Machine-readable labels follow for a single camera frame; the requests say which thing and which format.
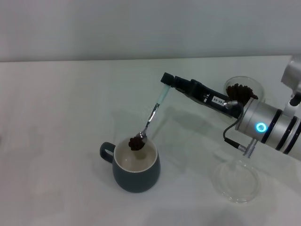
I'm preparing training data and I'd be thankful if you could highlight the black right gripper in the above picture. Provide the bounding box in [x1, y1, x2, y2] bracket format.
[160, 73, 244, 120]

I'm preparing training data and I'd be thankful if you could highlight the steel spoon light blue handle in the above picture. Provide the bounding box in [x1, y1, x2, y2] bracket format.
[135, 84, 171, 148]

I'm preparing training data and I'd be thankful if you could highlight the spoonful of coffee beans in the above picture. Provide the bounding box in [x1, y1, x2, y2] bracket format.
[127, 136, 145, 152]

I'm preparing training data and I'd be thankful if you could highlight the dark blue ceramic mug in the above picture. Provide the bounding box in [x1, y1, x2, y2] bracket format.
[99, 137, 162, 194]

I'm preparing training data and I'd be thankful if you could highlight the clear glass cup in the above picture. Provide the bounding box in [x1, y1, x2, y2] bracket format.
[223, 75, 266, 105]

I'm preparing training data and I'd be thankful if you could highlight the coffee beans pile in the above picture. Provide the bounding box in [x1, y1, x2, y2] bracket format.
[226, 82, 260, 105]

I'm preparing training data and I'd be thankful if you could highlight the clear glass saucer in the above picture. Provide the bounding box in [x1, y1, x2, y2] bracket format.
[213, 159, 261, 204]

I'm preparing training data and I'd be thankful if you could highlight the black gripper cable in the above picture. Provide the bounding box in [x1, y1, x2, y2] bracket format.
[222, 99, 258, 158]

